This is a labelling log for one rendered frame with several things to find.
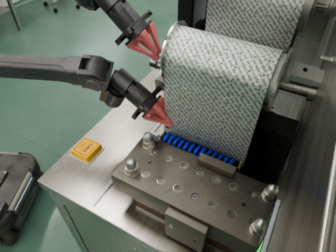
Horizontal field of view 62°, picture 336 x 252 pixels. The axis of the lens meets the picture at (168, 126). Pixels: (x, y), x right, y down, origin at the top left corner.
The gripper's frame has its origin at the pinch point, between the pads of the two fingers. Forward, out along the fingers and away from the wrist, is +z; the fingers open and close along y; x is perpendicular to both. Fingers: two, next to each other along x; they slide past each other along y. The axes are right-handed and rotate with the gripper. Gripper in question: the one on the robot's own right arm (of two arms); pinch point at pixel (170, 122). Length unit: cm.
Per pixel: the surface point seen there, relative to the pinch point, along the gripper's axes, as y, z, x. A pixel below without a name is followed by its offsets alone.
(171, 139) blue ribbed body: 3.0, 3.1, -1.4
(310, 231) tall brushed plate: 36, 9, 46
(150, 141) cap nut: 7.7, -1.0, -1.8
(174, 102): 0.3, -3.0, 7.6
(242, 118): 0.2, 10.9, 18.5
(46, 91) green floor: -77, -96, -179
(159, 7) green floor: -294, -100, -181
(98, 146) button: 7.7, -11.8, -23.5
